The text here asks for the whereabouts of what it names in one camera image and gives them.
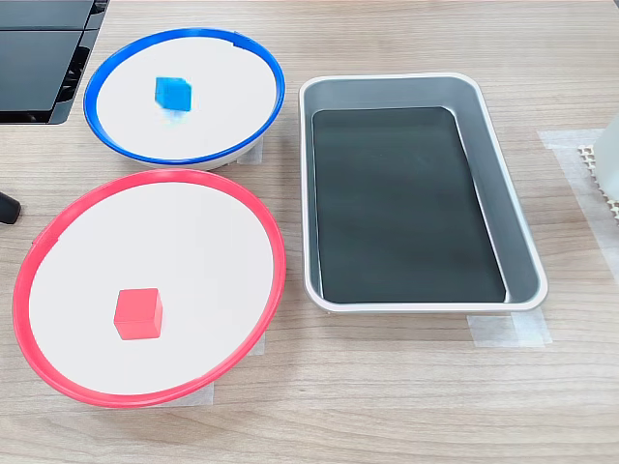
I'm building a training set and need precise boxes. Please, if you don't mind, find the red cube block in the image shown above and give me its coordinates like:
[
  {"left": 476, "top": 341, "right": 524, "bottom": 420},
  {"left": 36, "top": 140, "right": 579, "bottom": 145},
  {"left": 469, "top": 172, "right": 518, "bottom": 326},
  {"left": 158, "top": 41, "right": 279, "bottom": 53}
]
[{"left": 112, "top": 287, "right": 164, "bottom": 342}]

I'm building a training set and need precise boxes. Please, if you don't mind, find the blue cube block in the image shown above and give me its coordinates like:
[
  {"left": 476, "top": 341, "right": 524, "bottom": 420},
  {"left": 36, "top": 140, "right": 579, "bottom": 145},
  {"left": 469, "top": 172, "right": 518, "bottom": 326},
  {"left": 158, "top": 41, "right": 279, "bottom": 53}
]
[{"left": 154, "top": 75, "right": 194, "bottom": 113}]

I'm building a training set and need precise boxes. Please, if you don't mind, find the black tray liner mat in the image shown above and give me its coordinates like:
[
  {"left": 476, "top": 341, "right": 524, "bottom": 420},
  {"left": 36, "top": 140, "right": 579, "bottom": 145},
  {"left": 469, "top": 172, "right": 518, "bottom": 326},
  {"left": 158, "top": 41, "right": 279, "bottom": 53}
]
[{"left": 310, "top": 106, "right": 508, "bottom": 305}]

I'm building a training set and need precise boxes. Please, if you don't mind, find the silver metal tray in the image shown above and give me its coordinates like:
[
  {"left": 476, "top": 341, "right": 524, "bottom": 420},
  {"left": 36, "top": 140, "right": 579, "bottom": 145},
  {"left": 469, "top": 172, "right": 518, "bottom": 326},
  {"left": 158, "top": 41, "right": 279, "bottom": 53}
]
[{"left": 298, "top": 72, "right": 550, "bottom": 315}]

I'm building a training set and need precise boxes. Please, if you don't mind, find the red-rimmed white dish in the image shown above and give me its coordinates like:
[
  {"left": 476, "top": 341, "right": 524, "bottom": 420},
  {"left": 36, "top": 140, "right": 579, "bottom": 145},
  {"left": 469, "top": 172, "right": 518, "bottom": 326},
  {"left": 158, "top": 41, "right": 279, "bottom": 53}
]
[{"left": 12, "top": 168, "right": 288, "bottom": 411}]

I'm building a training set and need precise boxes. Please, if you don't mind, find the blue-rimmed white dish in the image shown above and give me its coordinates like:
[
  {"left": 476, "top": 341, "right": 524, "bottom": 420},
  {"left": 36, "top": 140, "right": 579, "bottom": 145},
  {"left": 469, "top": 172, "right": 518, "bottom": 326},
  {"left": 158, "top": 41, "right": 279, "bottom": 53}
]
[{"left": 82, "top": 27, "right": 287, "bottom": 172}]

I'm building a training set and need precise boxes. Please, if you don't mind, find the translucent tape sheet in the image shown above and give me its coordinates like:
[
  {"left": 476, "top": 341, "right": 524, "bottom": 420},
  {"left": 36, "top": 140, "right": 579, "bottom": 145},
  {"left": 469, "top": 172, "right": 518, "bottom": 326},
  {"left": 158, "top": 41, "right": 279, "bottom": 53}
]
[{"left": 536, "top": 128, "right": 619, "bottom": 282}]

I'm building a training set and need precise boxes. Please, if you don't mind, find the white mesh anti-slip mat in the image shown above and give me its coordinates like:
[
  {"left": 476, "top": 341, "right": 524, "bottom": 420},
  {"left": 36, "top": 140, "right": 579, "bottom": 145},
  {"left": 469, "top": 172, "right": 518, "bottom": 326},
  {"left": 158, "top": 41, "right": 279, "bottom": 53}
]
[{"left": 576, "top": 144, "right": 619, "bottom": 226}]

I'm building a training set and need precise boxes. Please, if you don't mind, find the black stand foot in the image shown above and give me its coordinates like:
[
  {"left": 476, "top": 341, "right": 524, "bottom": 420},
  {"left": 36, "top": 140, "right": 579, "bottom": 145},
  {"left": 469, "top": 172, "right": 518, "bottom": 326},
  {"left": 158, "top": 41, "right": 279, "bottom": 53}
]
[{"left": 0, "top": 190, "right": 23, "bottom": 225}]

